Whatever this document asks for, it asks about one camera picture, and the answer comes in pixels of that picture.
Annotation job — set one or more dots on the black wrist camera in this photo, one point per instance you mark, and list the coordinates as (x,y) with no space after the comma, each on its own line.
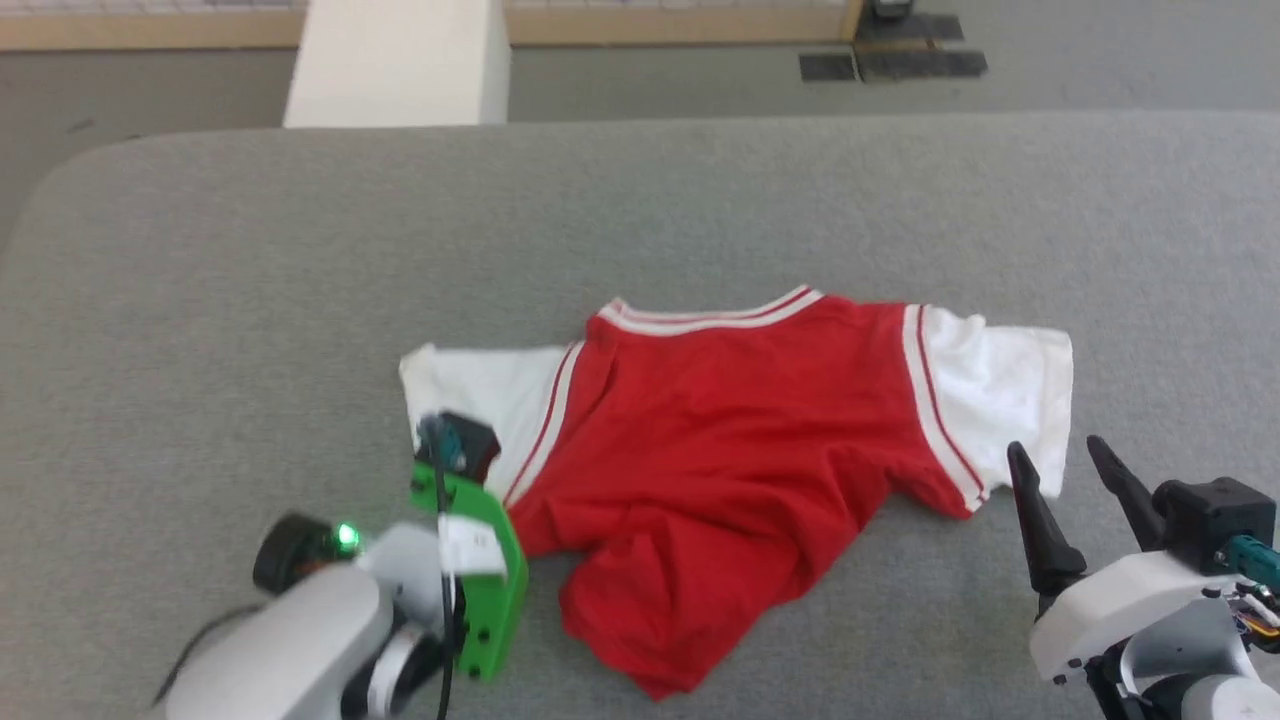
(1210,525)
(468,445)

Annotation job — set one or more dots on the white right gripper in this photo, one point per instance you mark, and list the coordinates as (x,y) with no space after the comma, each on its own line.
(1130,610)

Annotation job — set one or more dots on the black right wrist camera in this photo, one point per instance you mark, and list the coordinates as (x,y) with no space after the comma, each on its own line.
(1210,525)

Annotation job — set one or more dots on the red and white shirt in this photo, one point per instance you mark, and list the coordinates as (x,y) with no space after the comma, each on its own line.
(720,450)

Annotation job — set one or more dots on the white square pillar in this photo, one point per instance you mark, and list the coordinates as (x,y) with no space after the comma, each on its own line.
(400,60)

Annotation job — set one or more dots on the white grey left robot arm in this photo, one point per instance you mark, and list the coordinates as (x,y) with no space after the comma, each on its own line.
(320,630)

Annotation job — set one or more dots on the black floor mat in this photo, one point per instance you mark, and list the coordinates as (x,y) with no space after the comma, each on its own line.
(900,60)

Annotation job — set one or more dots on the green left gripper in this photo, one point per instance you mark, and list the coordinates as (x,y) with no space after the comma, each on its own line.
(492,600)

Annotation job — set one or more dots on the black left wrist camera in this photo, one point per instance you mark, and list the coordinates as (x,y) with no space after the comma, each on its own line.
(468,445)

